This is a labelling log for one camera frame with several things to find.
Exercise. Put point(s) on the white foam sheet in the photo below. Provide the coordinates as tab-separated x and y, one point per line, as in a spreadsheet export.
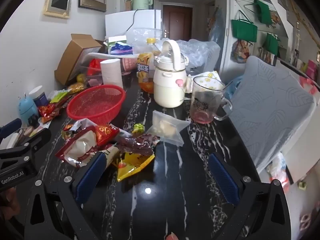
100	55

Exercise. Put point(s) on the blue plastic bag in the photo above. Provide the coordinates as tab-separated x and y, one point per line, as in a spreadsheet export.
233	87

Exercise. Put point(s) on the blue tissue pack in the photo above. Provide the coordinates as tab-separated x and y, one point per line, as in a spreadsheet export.
122	48

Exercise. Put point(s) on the green yellow lollipop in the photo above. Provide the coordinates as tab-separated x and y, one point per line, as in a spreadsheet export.
138	128

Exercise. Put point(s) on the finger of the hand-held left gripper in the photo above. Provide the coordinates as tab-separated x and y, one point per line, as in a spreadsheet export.
35	142
10	128

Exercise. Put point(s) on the green and white box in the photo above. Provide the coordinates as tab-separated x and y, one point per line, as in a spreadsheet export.
117	39

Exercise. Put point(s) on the yellow snack packet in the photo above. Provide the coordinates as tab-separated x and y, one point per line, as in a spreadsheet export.
132	166

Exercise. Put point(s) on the person's left hand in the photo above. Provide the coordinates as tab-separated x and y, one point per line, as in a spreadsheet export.
7	202

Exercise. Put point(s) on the red plastic basket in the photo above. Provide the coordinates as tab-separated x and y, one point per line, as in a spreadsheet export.
95	105

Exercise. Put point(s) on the clear zip bag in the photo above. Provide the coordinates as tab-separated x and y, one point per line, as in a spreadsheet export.
142	33

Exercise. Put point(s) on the cream water jug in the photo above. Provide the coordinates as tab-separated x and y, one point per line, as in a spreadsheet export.
168	90

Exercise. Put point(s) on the dark maroon snack packet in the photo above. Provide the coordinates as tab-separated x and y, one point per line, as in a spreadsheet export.
137	145

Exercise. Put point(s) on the white toilet paper roll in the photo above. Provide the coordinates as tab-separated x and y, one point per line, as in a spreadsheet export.
111	72

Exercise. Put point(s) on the smiley print cloth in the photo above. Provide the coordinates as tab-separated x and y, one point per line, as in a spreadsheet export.
211	76

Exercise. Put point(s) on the white and red snack packet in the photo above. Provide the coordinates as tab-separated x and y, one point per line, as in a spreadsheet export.
80	145

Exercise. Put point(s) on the red plastic bag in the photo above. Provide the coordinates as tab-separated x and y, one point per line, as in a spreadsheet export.
94	66

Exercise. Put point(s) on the light blue round toy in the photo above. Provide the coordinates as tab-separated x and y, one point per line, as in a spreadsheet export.
27	107

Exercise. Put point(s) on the dark blue jar white lid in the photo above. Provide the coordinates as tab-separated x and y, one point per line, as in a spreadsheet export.
41	98

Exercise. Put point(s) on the pink paper cup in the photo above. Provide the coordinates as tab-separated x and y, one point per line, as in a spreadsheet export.
128	63

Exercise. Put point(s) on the pink packet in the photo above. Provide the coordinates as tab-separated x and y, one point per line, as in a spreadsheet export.
94	82

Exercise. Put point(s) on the green tote bag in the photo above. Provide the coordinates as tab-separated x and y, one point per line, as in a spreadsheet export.
243	31
262	11
272	45

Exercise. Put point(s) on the brown door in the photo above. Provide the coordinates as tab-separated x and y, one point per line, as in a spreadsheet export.
178	22

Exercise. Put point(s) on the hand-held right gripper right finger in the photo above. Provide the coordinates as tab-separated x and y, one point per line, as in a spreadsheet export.
223	180

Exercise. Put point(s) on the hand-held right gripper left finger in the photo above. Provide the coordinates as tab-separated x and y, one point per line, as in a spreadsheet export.
90	177

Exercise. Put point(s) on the clear plastic snack packet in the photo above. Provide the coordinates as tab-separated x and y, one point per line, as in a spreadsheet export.
167	127

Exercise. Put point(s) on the green snack packet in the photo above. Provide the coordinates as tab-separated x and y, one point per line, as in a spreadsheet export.
58	97

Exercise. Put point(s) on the orange tea bottle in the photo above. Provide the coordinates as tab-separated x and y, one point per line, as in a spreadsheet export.
145	72

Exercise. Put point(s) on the clear plastic bag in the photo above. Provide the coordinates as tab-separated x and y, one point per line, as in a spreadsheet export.
200	52

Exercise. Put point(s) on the chair with grey leaf cover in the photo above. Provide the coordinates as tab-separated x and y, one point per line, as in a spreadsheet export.
270	105

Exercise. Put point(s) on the yellow crisps bag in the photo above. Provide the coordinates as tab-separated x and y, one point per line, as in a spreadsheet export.
76	87

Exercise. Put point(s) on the wall intercom panel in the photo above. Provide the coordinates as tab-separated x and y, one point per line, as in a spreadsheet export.
58	3

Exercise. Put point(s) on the brown cardboard box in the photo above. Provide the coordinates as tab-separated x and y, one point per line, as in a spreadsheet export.
72	55

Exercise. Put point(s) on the colourful printed bag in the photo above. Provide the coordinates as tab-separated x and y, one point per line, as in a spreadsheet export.
240	52

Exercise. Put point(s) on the white fridge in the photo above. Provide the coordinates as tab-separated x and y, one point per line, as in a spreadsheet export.
117	22

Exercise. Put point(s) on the pile of printed papers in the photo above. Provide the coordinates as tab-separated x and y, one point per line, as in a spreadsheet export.
25	133

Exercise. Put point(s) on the small red snack packets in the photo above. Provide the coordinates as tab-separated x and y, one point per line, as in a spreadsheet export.
46	111

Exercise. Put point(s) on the red gold-print snack packet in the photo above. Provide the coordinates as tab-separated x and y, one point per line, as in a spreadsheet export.
106	133

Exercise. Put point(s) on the glass mug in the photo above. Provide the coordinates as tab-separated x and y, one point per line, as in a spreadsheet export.
202	97

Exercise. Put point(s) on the yellow round fruit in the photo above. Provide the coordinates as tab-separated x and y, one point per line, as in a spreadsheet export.
80	78

